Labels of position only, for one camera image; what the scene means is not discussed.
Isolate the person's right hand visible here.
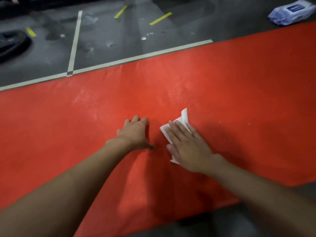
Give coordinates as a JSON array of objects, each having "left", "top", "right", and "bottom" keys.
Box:
[{"left": 164, "top": 120, "right": 227, "bottom": 175}]

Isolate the person's left hand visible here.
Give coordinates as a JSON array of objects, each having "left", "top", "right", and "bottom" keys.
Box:
[{"left": 116, "top": 116, "right": 154, "bottom": 151}]

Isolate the white wet wipe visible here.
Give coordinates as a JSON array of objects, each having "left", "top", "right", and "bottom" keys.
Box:
[{"left": 159, "top": 108, "right": 192, "bottom": 165}]

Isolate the red mat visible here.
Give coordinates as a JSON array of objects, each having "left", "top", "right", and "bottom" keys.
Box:
[{"left": 0, "top": 21, "right": 316, "bottom": 237}]

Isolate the pale blue wipes pack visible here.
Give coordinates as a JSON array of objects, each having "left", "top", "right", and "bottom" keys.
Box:
[{"left": 268, "top": 0, "right": 316, "bottom": 26}]

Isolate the person's left forearm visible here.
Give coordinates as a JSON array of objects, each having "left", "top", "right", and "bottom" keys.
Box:
[{"left": 0, "top": 138, "right": 131, "bottom": 237}]

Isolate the person's right forearm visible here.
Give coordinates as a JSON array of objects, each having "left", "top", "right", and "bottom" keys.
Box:
[{"left": 207, "top": 156, "right": 316, "bottom": 237}]

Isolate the black weight plate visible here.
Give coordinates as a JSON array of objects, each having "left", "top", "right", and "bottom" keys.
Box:
[{"left": 0, "top": 30, "right": 33, "bottom": 63}]

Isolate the black gym machine frame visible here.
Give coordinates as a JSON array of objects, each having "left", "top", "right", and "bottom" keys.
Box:
[{"left": 0, "top": 0, "right": 109, "bottom": 20}]

